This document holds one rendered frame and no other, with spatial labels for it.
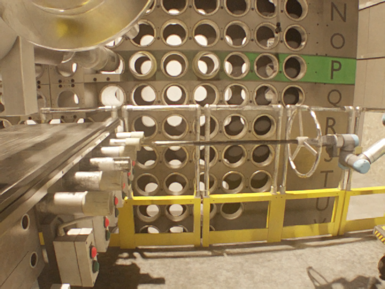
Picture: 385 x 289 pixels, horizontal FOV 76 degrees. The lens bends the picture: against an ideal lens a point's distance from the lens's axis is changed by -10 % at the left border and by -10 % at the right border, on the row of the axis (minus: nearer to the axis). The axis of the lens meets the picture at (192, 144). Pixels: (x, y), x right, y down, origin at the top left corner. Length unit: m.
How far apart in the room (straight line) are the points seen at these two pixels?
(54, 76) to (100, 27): 1.78
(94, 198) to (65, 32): 0.39
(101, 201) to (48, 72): 1.78
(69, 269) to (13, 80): 0.55
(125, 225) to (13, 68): 1.40
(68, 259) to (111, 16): 0.62
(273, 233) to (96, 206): 1.64
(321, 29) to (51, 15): 2.63
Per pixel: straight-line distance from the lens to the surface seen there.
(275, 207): 2.06
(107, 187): 0.88
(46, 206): 0.77
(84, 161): 1.07
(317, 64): 2.92
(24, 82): 0.89
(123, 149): 1.20
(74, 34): 0.63
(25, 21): 0.68
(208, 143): 1.37
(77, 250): 0.79
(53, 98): 2.38
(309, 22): 2.93
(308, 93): 2.87
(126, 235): 2.05
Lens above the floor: 1.16
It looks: 13 degrees down
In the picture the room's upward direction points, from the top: straight up
